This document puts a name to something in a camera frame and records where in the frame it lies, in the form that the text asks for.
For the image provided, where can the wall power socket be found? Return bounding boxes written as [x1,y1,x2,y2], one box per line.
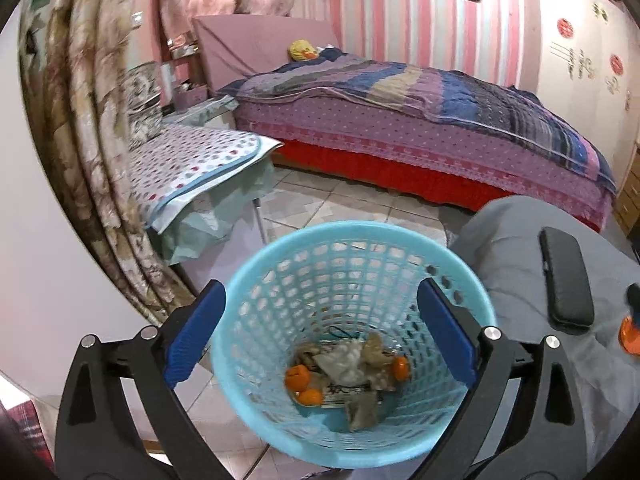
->
[131,11,143,28]

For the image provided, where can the pink storage box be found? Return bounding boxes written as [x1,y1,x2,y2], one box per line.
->
[172,84,208,113]

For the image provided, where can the light blue plastic basket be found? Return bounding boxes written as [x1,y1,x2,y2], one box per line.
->
[210,221,496,469]

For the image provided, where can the floral beige curtain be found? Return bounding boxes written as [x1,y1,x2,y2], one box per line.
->
[18,0,194,325]

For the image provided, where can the wooden desk with drawers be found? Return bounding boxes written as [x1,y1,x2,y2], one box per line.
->
[613,144,640,236]

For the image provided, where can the polka dot covered stool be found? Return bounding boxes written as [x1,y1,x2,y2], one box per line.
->
[129,124,281,266]

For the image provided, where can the bed with purple sheet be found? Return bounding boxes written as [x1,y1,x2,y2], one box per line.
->
[219,46,618,233]

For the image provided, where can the floral tote bag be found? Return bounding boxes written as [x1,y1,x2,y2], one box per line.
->
[125,62,163,151]

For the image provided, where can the orange tangerine peel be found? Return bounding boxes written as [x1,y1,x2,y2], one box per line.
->
[284,364,311,393]
[392,356,410,382]
[295,388,324,408]

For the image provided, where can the white wardrobe with decals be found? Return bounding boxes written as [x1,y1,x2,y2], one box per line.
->
[518,0,639,186]

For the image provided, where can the orange plastic bag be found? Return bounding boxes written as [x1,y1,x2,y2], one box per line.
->
[618,313,640,356]

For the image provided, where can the yellow duck plush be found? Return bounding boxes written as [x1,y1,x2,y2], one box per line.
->
[288,39,319,62]

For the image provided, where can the pink headboard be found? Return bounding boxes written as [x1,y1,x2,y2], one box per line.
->
[193,14,340,93]

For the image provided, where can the striped patchwork blanket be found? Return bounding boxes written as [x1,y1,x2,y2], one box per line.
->
[217,48,617,193]

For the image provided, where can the bedside table with cloth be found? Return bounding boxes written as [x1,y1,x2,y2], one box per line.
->
[163,96,239,129]

